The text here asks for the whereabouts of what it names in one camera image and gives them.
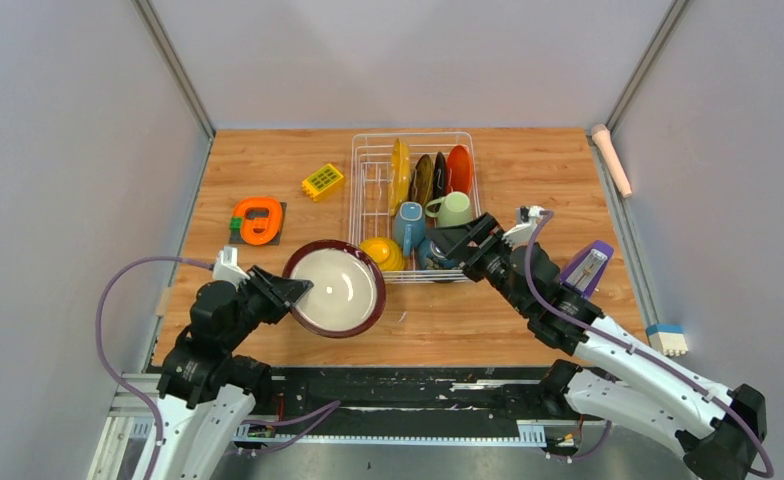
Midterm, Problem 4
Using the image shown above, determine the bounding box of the blue dotted mug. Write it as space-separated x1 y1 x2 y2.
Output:
393 201 427 258

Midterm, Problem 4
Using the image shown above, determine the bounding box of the orange handle toy on pad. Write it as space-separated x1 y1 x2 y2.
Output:
229 196 287 246

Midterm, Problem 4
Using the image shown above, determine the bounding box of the olive patterned plate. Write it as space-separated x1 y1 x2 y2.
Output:
409 154 434 207

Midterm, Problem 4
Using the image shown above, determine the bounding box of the yellow ribbed bowl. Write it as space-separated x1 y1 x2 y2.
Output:
359 237 406 271

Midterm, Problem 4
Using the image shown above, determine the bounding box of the dark blue floral bowl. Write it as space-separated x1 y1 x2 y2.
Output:
416 238 459 270

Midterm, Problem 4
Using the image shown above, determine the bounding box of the yellow toy block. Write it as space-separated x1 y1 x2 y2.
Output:
301 163 346 203

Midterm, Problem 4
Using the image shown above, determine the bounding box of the white wire dish rack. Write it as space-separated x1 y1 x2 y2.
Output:
347 131 483 284

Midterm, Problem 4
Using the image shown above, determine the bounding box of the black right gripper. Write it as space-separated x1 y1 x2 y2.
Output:
425 214 530 317

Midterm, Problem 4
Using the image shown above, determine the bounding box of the yellow dotted plate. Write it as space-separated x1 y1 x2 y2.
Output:
388 138 411 216

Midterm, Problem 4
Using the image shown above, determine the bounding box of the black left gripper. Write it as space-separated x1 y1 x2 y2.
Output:
222 262 312 349

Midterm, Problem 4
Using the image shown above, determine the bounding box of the light green mug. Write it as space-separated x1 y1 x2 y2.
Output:
425 191 474 228

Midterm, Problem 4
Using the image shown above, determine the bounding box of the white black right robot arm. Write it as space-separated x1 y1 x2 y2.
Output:
427 214 775 479

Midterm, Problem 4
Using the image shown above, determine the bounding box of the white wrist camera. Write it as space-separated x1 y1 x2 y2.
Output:
502 206 546 248
212 246 250 287

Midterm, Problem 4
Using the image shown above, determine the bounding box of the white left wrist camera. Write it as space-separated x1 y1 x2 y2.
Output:
212 246 250 287

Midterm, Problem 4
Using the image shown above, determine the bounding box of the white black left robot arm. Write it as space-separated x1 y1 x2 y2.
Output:
133 266 313 479

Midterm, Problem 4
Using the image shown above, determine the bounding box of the white blue toy block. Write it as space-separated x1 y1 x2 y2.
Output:
645 324 689 357

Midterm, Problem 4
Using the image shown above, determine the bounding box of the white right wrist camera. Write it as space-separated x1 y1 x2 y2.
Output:
502 206 546 248

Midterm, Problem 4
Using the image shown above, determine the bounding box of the dark red rimmed white plate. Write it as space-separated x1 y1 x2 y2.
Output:
283 239 387 338

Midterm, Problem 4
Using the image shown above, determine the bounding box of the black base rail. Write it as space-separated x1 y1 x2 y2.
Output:
103 366 715 446

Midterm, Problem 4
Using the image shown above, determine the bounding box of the black plate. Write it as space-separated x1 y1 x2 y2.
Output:
431 152 448 200

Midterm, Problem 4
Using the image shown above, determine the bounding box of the orange plate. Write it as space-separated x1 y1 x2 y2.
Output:
446 145 474 194

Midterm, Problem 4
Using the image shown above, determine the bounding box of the pink cylinder handle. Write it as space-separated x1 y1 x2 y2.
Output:
590 124 633 198

